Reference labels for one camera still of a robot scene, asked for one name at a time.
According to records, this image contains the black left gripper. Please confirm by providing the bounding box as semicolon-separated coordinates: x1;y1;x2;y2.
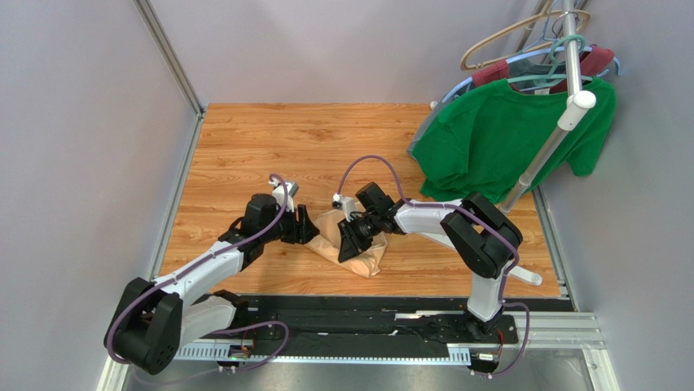
261;201;319;244

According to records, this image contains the beige cloth napkin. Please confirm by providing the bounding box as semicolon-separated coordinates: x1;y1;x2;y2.
305;210;389;279

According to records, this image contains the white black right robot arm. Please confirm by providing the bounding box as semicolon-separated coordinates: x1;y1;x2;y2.
333;182;523;333

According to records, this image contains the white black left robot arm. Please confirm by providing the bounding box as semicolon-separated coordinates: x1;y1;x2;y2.
103;194;319;375

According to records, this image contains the green t-shirt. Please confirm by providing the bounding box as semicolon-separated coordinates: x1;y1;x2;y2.
414;79;617;204

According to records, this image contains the light blue hanger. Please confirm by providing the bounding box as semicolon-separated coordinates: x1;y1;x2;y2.
428;45;623;117

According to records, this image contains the silver white clothes rack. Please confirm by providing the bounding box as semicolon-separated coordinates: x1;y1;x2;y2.
410;0;597;287

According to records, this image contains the teal plastic hanger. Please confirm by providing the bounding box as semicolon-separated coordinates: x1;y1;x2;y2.
505;34;586;92

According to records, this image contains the red garment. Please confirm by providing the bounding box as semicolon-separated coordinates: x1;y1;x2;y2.
470;45;617;96

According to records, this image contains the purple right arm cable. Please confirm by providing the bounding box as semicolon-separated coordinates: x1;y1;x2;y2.
336;155;530;379

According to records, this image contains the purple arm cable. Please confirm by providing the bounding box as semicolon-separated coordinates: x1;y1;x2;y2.
103;173;291;372
336;155;530;379

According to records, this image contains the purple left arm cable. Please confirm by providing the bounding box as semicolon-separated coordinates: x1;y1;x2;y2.
103;173;291;372

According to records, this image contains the aluminium front rail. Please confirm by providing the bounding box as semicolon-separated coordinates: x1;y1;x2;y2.
104;292;618;390

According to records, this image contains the aluminium frame rail left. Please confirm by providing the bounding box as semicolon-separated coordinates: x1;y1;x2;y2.
133;0;206;117

